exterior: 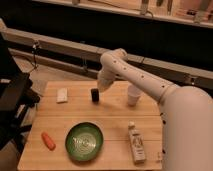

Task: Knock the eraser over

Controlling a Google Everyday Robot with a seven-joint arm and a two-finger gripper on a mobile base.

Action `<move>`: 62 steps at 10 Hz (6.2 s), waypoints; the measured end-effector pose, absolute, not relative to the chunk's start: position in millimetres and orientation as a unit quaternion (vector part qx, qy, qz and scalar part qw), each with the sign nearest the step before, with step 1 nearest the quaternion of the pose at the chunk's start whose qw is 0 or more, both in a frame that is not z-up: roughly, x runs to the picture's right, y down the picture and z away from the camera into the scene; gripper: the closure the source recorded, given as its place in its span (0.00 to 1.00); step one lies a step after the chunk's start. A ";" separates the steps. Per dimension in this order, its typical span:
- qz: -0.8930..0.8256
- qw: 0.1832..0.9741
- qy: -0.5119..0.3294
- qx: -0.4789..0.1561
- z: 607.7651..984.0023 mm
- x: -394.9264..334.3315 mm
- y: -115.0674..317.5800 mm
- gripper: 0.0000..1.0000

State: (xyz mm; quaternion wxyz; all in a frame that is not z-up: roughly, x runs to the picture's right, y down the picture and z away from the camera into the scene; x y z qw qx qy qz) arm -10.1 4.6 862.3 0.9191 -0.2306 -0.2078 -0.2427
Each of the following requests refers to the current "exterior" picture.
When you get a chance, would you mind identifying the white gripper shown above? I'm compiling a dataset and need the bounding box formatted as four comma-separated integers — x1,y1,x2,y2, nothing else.
97,68,115,92

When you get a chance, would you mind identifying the black eraser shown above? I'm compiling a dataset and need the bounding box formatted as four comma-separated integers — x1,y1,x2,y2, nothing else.
91,88,99,102

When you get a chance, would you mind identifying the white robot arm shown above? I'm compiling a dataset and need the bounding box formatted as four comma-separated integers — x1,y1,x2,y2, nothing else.
97,49,213,171

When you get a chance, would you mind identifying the white paper cup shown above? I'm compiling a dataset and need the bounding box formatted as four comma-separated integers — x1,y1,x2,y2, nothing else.
127,85,142,106

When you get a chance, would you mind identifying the white sponge block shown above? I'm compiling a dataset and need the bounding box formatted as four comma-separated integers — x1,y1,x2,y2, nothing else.
56,88,68,103

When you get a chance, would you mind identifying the green bowl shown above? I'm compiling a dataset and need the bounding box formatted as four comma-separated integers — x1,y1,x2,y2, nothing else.
65,122,104,162

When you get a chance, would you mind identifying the white bottle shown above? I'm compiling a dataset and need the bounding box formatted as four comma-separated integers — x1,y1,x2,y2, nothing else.
128,121,146,164

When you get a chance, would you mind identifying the orange carrot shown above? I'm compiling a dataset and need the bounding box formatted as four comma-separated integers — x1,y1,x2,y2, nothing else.
41,132,56,150

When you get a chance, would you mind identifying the black chair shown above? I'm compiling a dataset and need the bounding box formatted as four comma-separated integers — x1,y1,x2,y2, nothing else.
0,33,40,152

